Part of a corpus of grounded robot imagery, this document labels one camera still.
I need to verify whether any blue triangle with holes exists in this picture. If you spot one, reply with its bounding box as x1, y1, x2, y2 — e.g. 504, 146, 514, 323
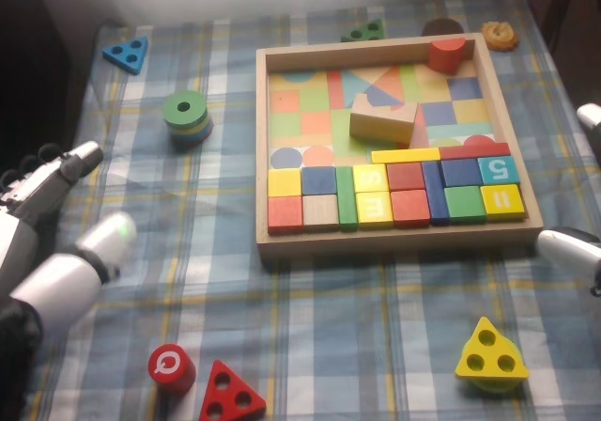
101, 35, 149, 76

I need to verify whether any blue wooden ring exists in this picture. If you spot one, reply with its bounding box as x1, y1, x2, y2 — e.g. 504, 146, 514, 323
167, 122, 213, 141

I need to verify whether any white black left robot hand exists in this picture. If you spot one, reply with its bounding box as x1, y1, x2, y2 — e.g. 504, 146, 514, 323
0, 141, 138, 342

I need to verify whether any light green gear disc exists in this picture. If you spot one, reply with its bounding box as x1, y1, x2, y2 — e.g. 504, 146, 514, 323
462, 335, 525, 397

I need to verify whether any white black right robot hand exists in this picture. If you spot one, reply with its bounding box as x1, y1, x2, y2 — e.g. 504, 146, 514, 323
536, 102, 601, 298

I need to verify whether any dark brown round cookie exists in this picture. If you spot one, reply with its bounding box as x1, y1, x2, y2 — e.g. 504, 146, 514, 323
421, 17, 465, 38

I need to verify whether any plain wooden arch block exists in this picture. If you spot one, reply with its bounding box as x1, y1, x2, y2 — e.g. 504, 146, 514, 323
349, 92, 420, 149

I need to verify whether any red cylinder with white print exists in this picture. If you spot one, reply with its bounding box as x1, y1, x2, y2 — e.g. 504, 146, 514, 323
147, 343, 197, 397

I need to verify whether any green wooden ring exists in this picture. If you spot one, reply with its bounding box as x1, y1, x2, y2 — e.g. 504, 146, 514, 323
162, 90, 208, 129

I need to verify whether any red triangle with holes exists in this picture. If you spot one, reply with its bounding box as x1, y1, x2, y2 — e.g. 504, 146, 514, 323
197, 359, 268, 421

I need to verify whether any green triangle with holes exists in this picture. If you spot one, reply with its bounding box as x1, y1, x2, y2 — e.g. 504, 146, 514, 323
340, 17, 386, 43

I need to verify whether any yellow wooden ring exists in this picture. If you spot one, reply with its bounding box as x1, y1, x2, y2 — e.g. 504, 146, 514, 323
164, 118, 210, 135

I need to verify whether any plain red cylinder block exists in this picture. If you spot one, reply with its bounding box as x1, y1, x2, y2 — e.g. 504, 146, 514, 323
426, 37, 467, 74

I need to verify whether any wooden puzzle tray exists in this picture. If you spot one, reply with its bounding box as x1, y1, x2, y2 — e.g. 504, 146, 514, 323
255, 32, 545, 268

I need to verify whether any blue plaid tablecloth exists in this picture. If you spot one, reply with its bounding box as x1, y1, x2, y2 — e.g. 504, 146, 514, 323
25, 0, 601, 421

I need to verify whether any yellow triangle with holes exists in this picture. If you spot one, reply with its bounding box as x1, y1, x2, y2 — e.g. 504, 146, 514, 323
454, 316, 531, 381

